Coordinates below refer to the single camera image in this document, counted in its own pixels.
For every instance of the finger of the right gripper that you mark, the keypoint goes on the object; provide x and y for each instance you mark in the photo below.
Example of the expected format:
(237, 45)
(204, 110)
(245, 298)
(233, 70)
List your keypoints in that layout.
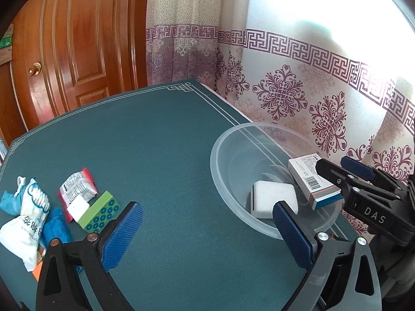
(338, 176)
(361, 170)

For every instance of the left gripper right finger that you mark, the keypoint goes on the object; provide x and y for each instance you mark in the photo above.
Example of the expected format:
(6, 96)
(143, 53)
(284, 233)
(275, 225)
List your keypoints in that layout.
(340, 274)

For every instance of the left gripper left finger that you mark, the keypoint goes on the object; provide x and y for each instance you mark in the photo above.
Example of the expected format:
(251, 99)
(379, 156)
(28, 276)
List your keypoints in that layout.
(59, 286)

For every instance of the blue cracker packet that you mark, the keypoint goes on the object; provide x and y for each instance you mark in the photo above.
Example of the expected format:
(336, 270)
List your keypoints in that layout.
(55, 227)

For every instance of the blue towel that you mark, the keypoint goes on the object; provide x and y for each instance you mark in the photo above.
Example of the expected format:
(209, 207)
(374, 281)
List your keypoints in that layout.
(11, 203)

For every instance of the white blue medicine box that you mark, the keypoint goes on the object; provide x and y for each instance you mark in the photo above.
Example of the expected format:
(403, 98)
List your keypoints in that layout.
(318, 191)

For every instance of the orange yellow block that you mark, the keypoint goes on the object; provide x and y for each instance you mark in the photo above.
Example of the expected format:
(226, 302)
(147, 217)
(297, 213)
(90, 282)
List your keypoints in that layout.
(40, 257)

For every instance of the white cotton swab bag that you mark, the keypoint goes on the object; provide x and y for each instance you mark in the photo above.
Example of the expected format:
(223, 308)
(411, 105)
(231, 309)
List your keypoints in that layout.
(21, 234)

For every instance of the white square block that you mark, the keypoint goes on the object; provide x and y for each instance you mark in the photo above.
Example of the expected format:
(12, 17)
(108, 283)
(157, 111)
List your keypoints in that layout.
(265, 194)

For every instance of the clear plastic bowl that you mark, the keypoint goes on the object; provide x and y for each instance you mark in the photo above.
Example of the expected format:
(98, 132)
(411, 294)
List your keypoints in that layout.
(249, 152)

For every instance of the green block blue dots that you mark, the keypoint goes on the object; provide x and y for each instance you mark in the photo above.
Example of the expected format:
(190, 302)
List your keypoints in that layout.
(100, 213)

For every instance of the red white snack packet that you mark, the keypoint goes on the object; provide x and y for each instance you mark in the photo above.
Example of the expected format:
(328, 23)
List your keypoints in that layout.
(79, 183)

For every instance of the purple patterned curtain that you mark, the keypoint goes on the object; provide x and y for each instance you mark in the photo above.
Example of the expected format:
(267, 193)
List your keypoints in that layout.
(339, 72)

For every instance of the brass door knob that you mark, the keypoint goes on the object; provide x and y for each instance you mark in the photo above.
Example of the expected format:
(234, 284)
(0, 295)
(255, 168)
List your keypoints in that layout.
(35, 69)

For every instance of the wooden door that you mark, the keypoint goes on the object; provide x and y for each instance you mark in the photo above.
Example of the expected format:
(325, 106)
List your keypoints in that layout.
(88, 49)

